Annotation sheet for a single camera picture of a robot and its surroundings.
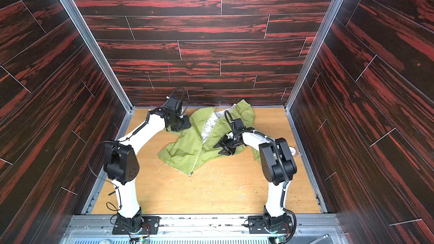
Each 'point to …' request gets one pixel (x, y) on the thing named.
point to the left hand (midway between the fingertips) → (190, 125)
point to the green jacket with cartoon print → (192, 148)
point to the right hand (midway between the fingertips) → (218, 148)
